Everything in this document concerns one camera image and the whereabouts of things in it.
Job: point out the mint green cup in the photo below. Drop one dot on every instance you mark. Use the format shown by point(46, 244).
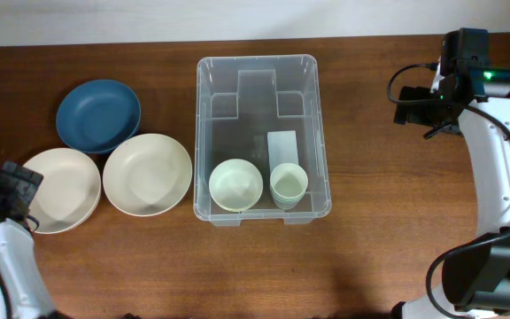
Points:
point(287, 201)

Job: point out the white cup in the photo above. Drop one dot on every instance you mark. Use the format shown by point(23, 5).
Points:
point(289, 181)

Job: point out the clear plastic storage bin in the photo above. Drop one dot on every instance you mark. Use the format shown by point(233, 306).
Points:
point(240, 100)

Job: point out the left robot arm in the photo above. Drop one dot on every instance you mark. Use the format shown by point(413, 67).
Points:
point(23, 293)

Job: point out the dark blue plate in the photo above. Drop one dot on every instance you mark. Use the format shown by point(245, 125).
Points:
point(98, 115)

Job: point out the white label in bin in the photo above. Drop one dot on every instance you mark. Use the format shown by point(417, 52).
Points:
point(282, 148)

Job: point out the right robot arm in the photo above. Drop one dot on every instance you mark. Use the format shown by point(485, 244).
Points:
point(476, 275)

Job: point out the grey cup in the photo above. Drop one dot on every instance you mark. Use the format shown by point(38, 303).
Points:
point(286, 206)

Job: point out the beige plate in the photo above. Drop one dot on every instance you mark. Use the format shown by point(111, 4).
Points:
point(69, 193)
point(147, 175)

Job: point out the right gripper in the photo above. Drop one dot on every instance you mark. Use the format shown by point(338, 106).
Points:
point(415, 115)

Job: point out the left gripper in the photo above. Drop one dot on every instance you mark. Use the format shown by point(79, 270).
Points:
point(23, 179)

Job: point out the white bowl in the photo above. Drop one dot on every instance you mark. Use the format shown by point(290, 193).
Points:
point(236, 185)

